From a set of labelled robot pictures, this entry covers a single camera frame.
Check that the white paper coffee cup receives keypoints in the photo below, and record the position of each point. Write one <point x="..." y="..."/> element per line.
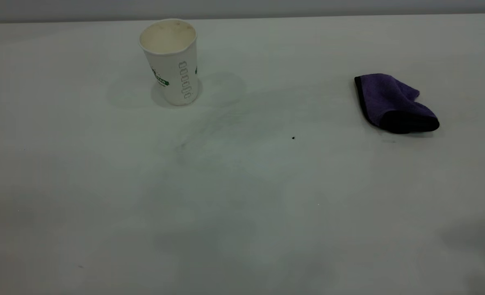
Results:
<point x="172" y="65"/>

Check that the purple microfiber cloth black trim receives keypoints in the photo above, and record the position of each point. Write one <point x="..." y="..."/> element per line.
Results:
<point x="394" y="102"/>

